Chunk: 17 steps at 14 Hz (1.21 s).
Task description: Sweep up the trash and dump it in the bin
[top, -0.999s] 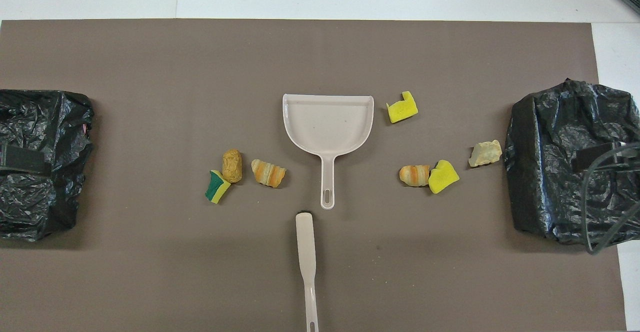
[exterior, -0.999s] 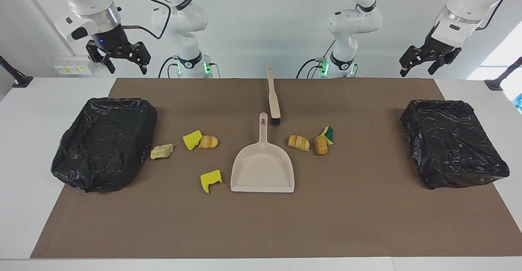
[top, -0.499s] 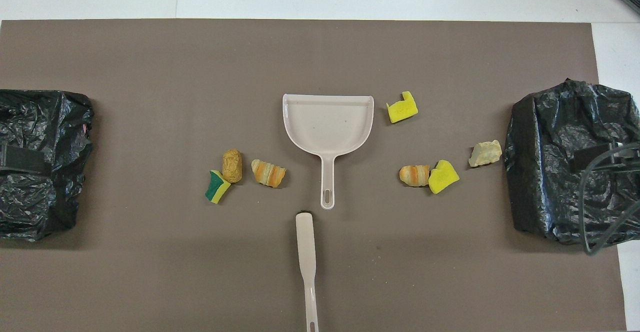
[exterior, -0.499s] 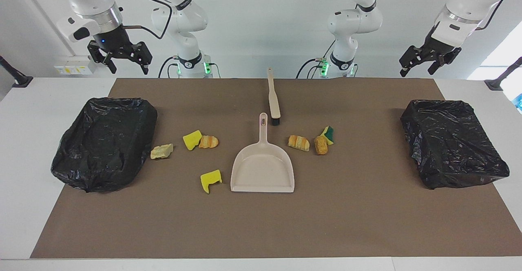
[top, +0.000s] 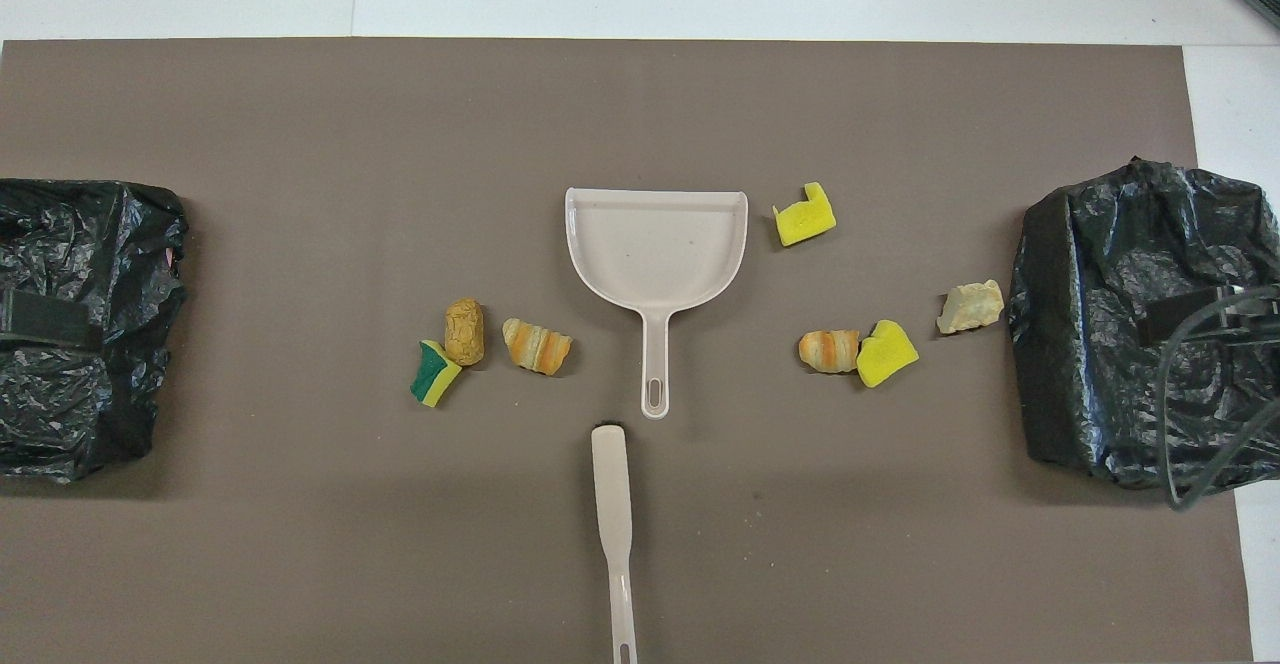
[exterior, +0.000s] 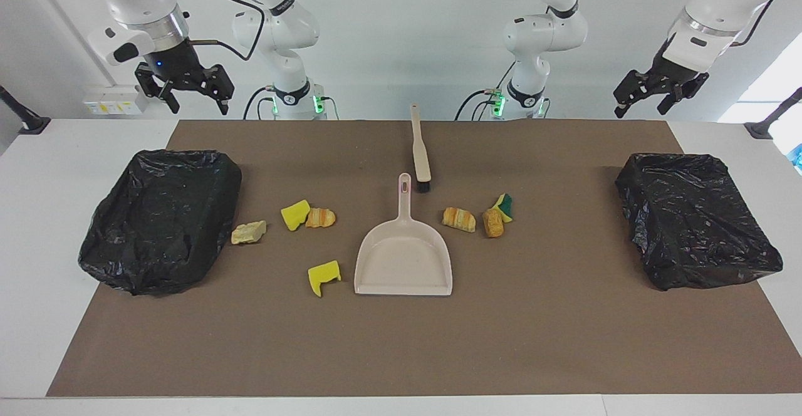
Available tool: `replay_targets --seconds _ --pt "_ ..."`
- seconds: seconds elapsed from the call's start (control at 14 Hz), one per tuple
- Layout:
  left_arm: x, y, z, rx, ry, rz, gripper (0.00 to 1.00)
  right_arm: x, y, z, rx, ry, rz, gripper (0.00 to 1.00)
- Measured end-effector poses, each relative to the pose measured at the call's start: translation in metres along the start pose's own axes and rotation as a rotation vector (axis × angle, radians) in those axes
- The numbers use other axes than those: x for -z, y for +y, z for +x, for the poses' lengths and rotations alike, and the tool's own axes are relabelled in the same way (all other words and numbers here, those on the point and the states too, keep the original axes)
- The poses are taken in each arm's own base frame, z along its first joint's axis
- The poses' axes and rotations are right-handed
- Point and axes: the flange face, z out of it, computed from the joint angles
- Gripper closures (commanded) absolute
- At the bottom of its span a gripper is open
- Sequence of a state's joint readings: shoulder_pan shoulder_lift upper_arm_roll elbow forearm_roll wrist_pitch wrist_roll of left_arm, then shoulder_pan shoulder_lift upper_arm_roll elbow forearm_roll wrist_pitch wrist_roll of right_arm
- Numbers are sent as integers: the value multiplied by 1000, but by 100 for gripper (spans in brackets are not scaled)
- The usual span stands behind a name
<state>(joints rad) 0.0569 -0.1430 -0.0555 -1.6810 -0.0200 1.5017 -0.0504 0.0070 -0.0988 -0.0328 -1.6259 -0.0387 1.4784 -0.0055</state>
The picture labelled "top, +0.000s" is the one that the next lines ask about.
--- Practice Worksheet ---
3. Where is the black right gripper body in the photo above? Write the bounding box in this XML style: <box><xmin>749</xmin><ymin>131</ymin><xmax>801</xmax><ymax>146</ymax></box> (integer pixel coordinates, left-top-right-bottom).
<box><xmin>1225</xmin><ymin>284</ymin><xmax>1280</xmax><ymax>337</ymax></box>

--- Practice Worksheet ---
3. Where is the pale cream foam chunk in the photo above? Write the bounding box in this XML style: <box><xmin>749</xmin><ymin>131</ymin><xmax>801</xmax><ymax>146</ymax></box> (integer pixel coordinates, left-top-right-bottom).
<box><xmin>936</xmin><ymin>279</ymin><xmax>1005</xmax><ymax>335</ymax></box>

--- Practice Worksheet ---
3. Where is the yellow sponge wedge piece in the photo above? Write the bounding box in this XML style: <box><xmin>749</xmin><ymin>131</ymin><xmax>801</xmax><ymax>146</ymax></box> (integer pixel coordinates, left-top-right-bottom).
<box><xmin>856</xmin><ymin>319</ymin><xmax>920</xmax><ymax>389</ymax></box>

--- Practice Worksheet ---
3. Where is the orange striped toy croissant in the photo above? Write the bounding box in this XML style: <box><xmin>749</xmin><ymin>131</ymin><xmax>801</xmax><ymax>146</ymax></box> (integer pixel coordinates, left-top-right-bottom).
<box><xmin>502</xmin><ymin>318</ymin><xmax>574</xmax><ymax>377</ymax></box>
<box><xmin>798</xmin><ymin>329</ymin><xmax>861</xmax><ymax>375</ymax></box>

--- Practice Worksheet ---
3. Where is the green and yellow sponge piece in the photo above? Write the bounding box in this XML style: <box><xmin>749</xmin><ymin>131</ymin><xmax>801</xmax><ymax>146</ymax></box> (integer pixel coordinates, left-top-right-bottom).
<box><xmin>409</xmin><ymin>340</ymin><xmax>464</xmax><ymax>408</ymax></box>

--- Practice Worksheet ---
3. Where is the brown toy bread roll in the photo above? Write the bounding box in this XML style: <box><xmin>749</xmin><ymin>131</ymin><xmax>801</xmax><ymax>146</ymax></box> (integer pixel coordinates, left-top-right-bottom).
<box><xmin>444</xmin><ymin>298</ymin><xmax>486</xmax><ymax>367</ymax></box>

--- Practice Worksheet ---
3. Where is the beige plastic dustpan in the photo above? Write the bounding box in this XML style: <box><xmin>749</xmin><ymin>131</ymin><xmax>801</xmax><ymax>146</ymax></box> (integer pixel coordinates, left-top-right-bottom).
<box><xmin>564</xmin><ymin>187</ymin><xmax>749</xmax><ymax>420</ymax></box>

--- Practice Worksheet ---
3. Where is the beige brush with black bristles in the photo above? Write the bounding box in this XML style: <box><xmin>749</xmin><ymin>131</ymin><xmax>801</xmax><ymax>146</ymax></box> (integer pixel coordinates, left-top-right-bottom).
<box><xmin>590</xmin><ymin>424</ymin><xmax>639</xmax><ymax>664</ymax></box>

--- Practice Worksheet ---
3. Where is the black bag lined bin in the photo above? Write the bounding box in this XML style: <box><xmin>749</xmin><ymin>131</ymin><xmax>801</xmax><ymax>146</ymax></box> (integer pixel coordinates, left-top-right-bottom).
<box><xmin>1008</xmin><ymin>157</ymin><xmax>1280</xmax><ymax>497</ymax></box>
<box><xmin>0</xmin><ymin>178</ymin><xmax>190</xmax><ymax>485</ymax></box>

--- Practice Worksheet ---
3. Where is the brown table mat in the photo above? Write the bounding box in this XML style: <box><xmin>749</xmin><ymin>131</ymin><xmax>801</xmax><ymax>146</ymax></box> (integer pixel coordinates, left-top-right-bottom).
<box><xmin>0</xmin><ymin>37</ymin><xmax>1254</xmax><ymax>664</ymax></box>

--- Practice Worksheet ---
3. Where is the notched yellow sponge piece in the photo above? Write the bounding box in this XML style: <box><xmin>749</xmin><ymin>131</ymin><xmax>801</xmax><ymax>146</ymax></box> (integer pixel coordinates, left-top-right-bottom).
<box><xmin>772</xmin><ymin>181</ymin><xmax>838</xmax><ymax>248</ymax></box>

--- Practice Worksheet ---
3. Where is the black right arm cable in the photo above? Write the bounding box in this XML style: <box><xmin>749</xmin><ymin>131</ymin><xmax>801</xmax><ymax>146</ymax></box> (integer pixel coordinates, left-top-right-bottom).
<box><xmin>1157</xmin><ymin>289</ymin><xmax>1280</xmax><ymax>512</ymax></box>

